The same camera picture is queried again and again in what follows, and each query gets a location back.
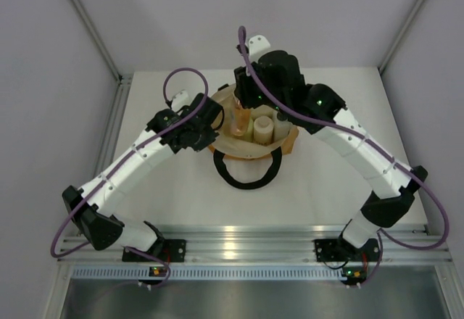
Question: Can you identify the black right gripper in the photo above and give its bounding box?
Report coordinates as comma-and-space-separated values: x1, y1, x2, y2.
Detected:
233, 60, 289, 117

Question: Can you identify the tan canvas tote bag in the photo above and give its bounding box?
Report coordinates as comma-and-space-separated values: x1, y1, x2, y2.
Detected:
208, 85, 299, 191

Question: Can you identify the orange bottle pink cap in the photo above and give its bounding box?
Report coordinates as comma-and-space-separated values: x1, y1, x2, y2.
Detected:
231, 97, 252, 136

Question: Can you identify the green pump bottle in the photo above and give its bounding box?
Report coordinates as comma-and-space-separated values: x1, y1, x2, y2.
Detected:
244, 118, 254, 142

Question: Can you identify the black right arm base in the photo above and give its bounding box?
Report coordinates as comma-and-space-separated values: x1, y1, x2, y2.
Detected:
313, 238, 380, 263

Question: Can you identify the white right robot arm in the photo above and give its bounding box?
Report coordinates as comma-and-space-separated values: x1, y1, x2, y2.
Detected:
234, 50, 428, 259

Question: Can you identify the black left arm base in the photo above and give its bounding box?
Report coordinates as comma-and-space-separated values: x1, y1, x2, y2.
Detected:
122, 239, 187, 263

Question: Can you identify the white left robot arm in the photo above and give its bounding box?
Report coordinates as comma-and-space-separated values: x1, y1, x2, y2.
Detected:
62, 94, 224, 261

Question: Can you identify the white bottle black cap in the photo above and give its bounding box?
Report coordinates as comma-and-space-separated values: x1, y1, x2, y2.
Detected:
273, 111, 292, 142

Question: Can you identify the cream cylindrical bottle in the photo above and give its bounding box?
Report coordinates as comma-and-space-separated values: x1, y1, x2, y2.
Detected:
253, 116, 274, 146

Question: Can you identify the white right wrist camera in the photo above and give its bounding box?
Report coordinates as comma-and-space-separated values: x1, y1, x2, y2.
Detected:
246, 34, 271, 62

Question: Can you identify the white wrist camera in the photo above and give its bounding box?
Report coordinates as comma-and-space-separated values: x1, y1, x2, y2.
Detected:
171, 90, 191, 112
246, 34, 271, 62

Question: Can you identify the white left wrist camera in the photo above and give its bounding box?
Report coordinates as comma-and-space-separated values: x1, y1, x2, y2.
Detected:
171, 90, 191, 112

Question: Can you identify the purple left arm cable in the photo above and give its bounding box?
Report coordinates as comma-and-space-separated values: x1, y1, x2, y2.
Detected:
50, 67, 218, 291

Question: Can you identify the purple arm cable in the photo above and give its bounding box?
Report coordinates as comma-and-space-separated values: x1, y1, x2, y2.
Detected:
237, 25, 450, 289
50, 67, 218, 291

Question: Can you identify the aluminium frame rail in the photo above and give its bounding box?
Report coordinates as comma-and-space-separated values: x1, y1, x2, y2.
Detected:
56, 224, 453, 266

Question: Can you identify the perforated cable duct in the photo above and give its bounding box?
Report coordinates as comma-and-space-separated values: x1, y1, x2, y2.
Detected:
72, 265, 362, 281

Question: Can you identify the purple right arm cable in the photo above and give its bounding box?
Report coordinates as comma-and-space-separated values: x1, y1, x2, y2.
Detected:
237, 25, 450, 289

